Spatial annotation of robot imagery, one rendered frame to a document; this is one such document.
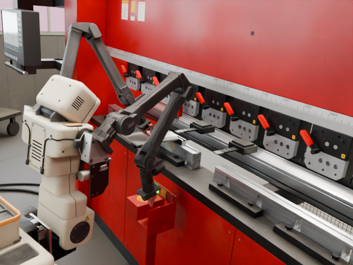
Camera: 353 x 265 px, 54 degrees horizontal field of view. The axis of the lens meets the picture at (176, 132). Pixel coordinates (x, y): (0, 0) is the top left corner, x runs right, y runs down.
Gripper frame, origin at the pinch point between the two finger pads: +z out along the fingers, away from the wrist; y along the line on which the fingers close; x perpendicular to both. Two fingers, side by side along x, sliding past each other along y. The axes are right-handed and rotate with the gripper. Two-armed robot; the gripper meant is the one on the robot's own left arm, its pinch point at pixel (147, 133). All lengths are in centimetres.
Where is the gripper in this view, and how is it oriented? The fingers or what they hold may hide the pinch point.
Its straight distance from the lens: 196.1
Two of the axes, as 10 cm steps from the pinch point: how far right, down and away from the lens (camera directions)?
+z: 3.5, 7.4, 5.7
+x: -7.3, 6.0, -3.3
